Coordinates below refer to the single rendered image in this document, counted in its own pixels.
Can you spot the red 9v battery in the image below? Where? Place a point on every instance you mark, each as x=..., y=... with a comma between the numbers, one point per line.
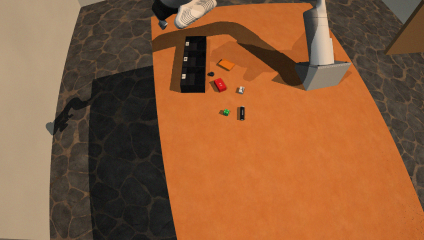
x=220, y=85

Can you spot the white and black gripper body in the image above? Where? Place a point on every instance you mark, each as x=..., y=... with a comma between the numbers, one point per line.
x=188, y=11

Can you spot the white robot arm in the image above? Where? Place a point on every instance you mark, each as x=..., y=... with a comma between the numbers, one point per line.
x=319, y=43

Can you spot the black battery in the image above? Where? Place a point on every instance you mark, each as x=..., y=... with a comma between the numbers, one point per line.
x=242, y=113

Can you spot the black rack of bins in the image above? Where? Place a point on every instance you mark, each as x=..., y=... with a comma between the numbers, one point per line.
x=193, y=73

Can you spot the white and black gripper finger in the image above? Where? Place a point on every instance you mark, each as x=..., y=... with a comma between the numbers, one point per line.
x=162, y=23

